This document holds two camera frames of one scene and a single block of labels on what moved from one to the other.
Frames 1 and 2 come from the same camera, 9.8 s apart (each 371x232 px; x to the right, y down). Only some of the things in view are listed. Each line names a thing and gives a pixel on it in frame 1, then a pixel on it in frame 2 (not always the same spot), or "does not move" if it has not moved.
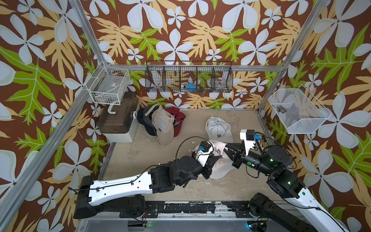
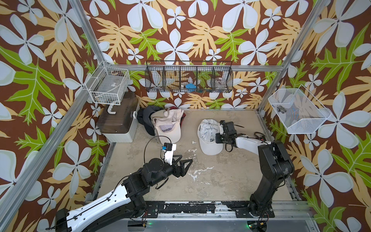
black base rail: [154, 209] does not move
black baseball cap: [140, 115] does not move
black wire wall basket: [206, 77] does not move
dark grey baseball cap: [148, 121] does not move
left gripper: [206, 164] to [180, 170]
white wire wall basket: [108, 85] does not move
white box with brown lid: [121, 126] does not move
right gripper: [241, 152] to [217, 138]
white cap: [223, 167] to [167, 122]
